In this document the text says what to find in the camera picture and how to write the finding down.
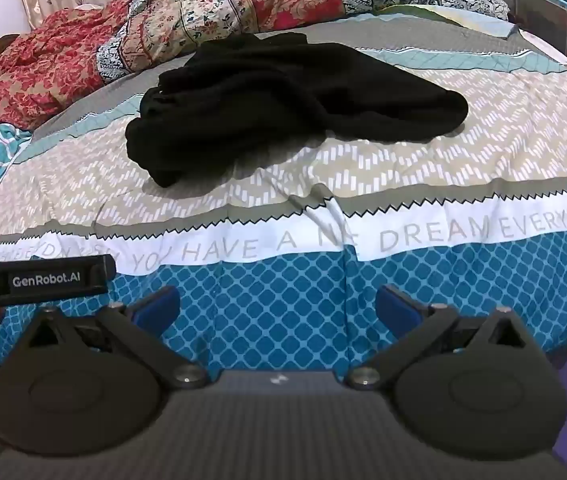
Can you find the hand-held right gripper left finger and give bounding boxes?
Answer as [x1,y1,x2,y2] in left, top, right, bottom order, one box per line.
[24,285,210,390]

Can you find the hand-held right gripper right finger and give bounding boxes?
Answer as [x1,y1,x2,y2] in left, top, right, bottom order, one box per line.
[346,284,540,391]

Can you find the black pants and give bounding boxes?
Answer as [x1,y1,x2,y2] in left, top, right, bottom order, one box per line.
[125,32,469,189]

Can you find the patterned bedsheet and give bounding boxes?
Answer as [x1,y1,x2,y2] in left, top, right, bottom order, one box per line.
[0,4,567,376]

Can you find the red floral patchwork quilt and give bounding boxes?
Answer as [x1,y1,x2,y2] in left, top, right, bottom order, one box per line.
[0,0,510,142]

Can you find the pale yellow-green cloth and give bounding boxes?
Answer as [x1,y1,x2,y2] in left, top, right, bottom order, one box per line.
[376,4,494,28]

